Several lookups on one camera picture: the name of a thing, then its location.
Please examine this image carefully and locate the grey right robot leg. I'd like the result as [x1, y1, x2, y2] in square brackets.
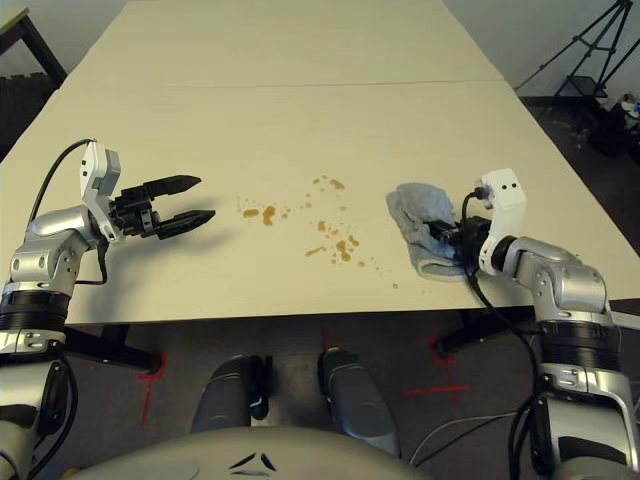
[317, 347, 402, 457]

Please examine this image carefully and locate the grey left robot leg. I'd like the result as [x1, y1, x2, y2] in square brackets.
[191, 353, 274, 434]

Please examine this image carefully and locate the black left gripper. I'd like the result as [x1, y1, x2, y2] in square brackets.
[107, 174, 218, 240]

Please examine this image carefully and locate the grey robot torso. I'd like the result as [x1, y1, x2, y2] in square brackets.
[74, 424, 417, 480]

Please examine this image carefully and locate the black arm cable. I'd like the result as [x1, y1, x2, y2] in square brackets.
[29, 138, 110, 287]
[459, 189, 547, 480]

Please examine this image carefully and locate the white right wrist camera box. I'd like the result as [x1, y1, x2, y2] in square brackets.
[477, 168, 529, 274]

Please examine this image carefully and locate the black table foot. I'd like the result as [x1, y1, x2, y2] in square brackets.
[64, 323, 162, 374]

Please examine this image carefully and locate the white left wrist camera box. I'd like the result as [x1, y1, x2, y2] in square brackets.
[78, 139, 124, 244]

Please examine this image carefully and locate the black foam floor mat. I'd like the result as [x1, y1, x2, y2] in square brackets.
[0, 74, 57, 162]

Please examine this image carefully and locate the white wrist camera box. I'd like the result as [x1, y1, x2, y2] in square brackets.
[477, 168, 529, 274]
[78, 139, 124, 244]

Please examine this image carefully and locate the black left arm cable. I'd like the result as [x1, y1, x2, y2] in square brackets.
[29, 138, 110, 287]

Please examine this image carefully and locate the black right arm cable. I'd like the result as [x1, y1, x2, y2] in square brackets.
[459, 189, 547, 480]

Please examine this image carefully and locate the black low stand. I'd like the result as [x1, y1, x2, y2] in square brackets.
[556, 74, 609, 102]

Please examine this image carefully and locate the black tripod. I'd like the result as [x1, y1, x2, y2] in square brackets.
[516, 0, 640, 101]

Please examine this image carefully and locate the grey robot leg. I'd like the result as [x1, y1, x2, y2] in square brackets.
[317, 347, 402, 457]
[191, 353, 274, 434]

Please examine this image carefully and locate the white floor cable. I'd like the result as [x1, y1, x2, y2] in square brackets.
[412, 412, 527, 464]

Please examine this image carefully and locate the red floor tape mark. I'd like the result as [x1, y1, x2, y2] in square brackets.
[401, 362, 471, 404]
[137, 352, 169, 427]

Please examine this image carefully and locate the wooden table with black frame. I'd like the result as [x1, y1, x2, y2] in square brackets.
[0, 0, 69, 86]

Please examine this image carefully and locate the brown liquid spill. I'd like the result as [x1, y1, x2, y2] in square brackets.
[235, 174, 401, 291]

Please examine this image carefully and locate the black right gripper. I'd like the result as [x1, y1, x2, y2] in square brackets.
[428, 215, 494, 276]

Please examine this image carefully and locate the light blue fluffy rag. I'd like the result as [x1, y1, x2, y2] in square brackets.
[385, 182, 469, 283]

